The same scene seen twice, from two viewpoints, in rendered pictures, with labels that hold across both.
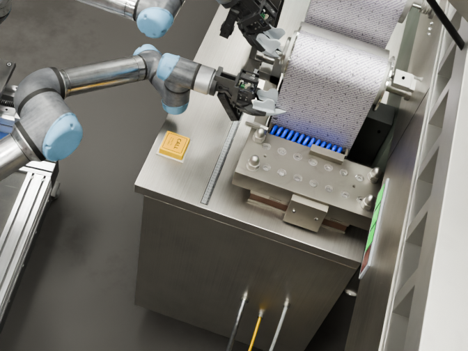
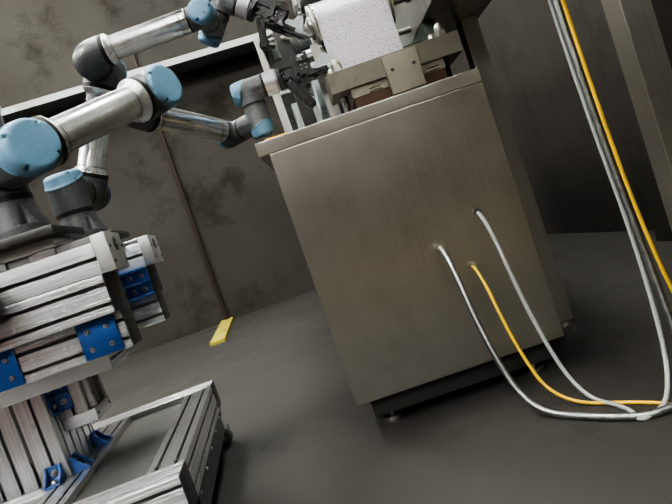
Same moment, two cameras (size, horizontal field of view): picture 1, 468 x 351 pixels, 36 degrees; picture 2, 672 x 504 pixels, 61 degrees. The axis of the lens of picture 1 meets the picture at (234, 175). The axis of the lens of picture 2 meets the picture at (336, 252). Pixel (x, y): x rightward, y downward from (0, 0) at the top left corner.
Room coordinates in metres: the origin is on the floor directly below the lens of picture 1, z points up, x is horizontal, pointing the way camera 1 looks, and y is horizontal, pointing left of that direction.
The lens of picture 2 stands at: (-0.55, 0.26, 0.63)
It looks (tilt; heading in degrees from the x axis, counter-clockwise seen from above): 3 degrees down; 356
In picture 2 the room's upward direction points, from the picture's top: 19 degrees counter-clockwise
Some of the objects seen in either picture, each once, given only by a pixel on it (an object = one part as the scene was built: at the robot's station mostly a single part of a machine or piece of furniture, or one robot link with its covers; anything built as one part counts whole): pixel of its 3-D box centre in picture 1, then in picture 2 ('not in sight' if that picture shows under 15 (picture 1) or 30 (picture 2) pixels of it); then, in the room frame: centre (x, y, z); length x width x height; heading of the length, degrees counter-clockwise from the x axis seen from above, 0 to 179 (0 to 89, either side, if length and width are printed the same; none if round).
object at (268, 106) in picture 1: (269, 105); (326, 61); (1.27, -0.04, 1.11); 0.09 x 0.03 x 0.06; 84
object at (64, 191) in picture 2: not in sight; (68, 191); (1.32, 0.86, 0.98); 0.13 x 0.12 x 0.14; 174
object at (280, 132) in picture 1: (307, 142); not in sight; (1.26, -0.17, 1.03); 0.21 x 0.04 x 0.03; 85
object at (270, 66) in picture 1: (264, 88); (323, 91); (1.39, -0.02, 1.05); 0.06 x 0.05 x 0.31; 85
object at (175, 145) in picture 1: (174, 145); not in sight; (1.21, 0.19, 0.91); 0.07 x 0.07 x 0.02; 85
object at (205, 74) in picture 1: (206, 79); (271, 82); (1.31, 0.14, 1.11); 0.08 x 0.05 x 0.08; 175
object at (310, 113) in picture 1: (317, 117); (364, 49); (1.28, -0.18, 1.11); 0.23 x 0.01 x 0.18; 85
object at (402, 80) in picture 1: (404, 80); not in sight; (1.33, -0.36, 1.28); 0.06 x 0.05 x 0.02; 85
